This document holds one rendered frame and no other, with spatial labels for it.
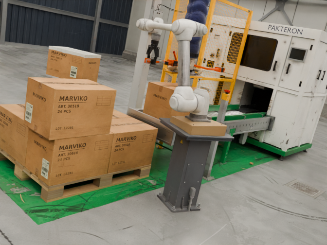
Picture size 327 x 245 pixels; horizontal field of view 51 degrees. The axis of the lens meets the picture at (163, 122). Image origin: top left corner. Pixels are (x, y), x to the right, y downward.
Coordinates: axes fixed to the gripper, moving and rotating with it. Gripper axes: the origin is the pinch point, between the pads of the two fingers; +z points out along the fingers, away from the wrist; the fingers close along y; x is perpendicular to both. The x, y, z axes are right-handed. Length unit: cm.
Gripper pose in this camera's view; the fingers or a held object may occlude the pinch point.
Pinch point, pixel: (151, 60)
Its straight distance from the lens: 347.6
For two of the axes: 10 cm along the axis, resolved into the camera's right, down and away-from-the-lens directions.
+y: -7.3, -3.1, 6.1
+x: -6.6, 0.6, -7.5
